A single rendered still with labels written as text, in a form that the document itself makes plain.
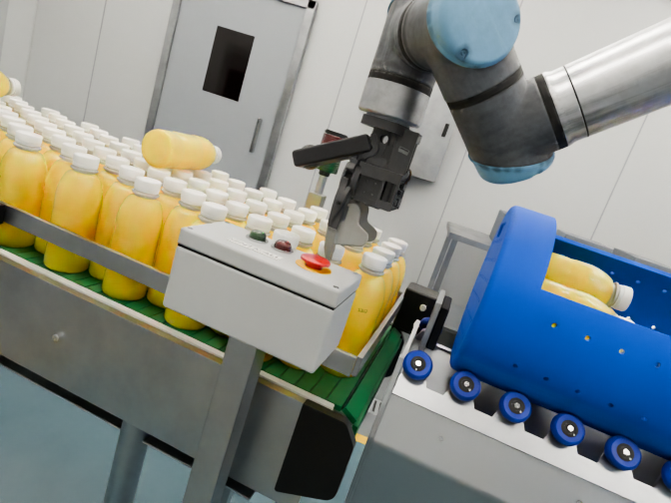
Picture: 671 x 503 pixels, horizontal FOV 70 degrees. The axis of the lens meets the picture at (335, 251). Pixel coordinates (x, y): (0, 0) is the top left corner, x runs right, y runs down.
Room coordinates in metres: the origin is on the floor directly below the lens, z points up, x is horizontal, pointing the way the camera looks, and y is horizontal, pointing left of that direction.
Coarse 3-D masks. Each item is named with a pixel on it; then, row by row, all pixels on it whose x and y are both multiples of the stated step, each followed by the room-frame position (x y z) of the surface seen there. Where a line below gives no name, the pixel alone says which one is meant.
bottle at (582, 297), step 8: (544, 280) 0.69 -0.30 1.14; (544, 288) 0.68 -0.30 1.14; (552, 288) 0.68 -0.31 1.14; (560, 288) 0.68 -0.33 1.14; (568, 288) 0.69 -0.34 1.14; (568, 296) 0.67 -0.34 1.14; (576, 296) 0.67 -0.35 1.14; (584, 296) 0.67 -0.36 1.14; (592, 296) 0.68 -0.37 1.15; (584, 304) 0.66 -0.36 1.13; (592, 304) 0.66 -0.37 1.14; (600, 304) 0.67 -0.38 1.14; (608, 312) 0.66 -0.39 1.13
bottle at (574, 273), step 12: (552, 252) 0.75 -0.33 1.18; (552, 264) 0.73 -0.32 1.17; (564, 264) 0.73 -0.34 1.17; (576, 264) 0.73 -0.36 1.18; (588, 264) 0.74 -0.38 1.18; (552, 276) 0.72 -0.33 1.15; (564, 276) 0.72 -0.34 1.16; (576, 276) 0.72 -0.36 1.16; (588, 276) 0.72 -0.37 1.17; (600, 276) 0.72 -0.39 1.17; (576, 288) 0.71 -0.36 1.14; (588, 288) 0.71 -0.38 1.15; (600, 288) 0.71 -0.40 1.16; (612, 288) 0.72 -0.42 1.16; (612, 300) 0.72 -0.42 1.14
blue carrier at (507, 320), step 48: (528, 240) 0.67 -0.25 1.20; (480, 288) 0.72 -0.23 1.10; (528, 288) 0.63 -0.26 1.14; (480, 336) 0.63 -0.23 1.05; (528, 336) 0.61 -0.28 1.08; (576, 336) 0.60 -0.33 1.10; (624, 336) 0.59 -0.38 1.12; (528, 384) 0.63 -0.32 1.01; (576, 384) 0.61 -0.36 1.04; (624, 384) 0.59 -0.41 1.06; (624, 432) 0.62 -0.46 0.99
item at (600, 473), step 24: (408, 384) 0.67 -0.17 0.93; (432, 408) 0.65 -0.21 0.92; (456, 408) 0.65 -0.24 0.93; (480, 432) 0.63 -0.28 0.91; (504, 432) 0.63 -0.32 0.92; (552, 456) 0.62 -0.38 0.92; (576, 456) 0.62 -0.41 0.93; (600, 456) 0.62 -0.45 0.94; (600, 480) 0.60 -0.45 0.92; (624, 480) 0.60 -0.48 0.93
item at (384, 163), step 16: (384, 128) 0.66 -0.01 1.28; (400, 128) 0.66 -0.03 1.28; (384, 144) 0.68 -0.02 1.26; (400, 144) 0.67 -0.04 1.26; (416, 144) 0.68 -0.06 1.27; (352, 160) 0.67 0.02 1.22; (368, 160) 0.68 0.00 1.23; (384, 160) 0.67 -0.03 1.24; (400, 160) 0.66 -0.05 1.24; (352, 176) 0.66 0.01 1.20; (368, 176) 0.66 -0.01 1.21; (384, 176) 0.65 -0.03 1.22; (400, 176) 0.65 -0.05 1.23; (352, 192) 0.66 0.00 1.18; (368, 192) 0.67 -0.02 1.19; (384, 192) 0.66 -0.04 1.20; (400, 192) 0.66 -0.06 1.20; (384, 208) 0.65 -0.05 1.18
